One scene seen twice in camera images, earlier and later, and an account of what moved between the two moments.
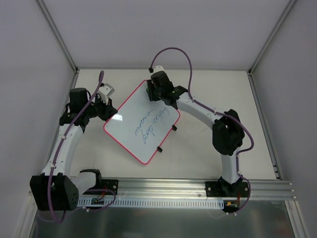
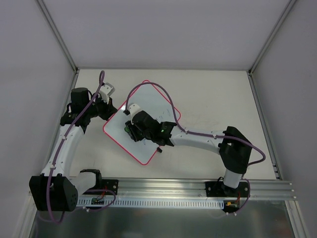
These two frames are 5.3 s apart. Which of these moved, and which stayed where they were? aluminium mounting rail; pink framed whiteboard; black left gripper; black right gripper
Moved: black right gripper
Stayed: pink framed whiteboard; black left gripper; aluminium mounting rail
